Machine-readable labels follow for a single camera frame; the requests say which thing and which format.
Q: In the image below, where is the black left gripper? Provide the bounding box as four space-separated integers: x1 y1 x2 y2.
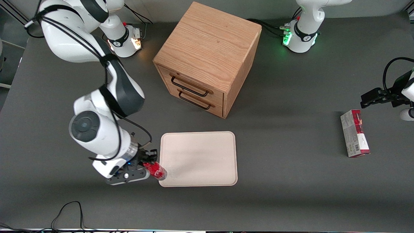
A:
360 72 412 109

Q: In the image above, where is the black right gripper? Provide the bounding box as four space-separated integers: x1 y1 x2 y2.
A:
135 148 159 172

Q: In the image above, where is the red coke bottle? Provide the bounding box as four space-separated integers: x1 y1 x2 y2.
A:
143 161 168 181

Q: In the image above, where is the beige rectangular tray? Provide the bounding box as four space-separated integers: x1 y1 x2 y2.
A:
158 131 238 187

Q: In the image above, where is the grey and red carton box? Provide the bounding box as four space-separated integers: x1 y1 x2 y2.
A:
340 109 371 158

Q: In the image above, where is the oak wooden drawer cabinet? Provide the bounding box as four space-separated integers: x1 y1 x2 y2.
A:
153 1 262 119

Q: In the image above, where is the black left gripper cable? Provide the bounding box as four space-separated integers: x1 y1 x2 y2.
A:
383 57 414 94

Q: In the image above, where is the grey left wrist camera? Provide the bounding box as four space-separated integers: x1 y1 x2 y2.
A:
399 108 414 121

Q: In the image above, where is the black short drawer handle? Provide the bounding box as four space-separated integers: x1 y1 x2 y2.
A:
178 91 212 110

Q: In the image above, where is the black long drawer handle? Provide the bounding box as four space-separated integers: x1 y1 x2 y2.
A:
170 75 209 97

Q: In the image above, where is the black looped floor cable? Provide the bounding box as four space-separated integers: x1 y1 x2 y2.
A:
0 201 97 232

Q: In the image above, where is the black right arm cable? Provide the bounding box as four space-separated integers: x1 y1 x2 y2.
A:
25 0 153 161

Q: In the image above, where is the black left base cable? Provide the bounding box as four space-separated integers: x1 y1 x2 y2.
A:
246 6 303 37

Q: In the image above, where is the black base cable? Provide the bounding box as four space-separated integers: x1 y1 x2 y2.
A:
246 6 303 37
123 3 154 42

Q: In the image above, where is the black right base cable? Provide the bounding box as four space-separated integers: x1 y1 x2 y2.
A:
123 3 154 42

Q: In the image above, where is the aluminium frame rail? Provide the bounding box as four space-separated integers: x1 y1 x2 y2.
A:
10 6 31 25

